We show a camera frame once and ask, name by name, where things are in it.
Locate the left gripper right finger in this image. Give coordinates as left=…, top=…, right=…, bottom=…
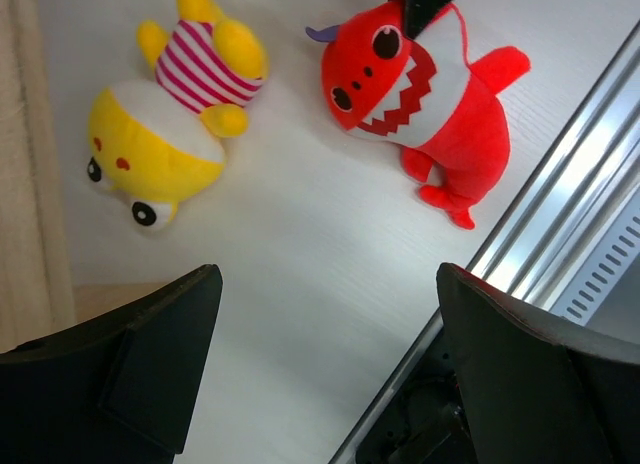
left=436, top=263, right=639, bottom=463

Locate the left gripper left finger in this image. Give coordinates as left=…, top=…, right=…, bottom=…
left=1, top=265, right=222, bottom=464

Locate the yellow striped plush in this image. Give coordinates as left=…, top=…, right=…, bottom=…
left=86, top=0, right=269, bottom=230

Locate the red shark plush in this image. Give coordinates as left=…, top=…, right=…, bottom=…
left=305, top=0, right=531, bottom=230

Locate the wooden two-tier shelf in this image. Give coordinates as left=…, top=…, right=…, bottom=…
left=1, top=0, right=161, bottom=351

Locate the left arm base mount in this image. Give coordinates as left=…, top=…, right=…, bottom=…
left=331, top=312, right=478, bottom=463

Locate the grey slotted cable duct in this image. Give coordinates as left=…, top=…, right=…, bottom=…
left=549, top=190, right=639, bottom=326

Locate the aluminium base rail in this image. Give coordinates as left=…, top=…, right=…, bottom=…
left=327, top=18, right=640, bottom=464

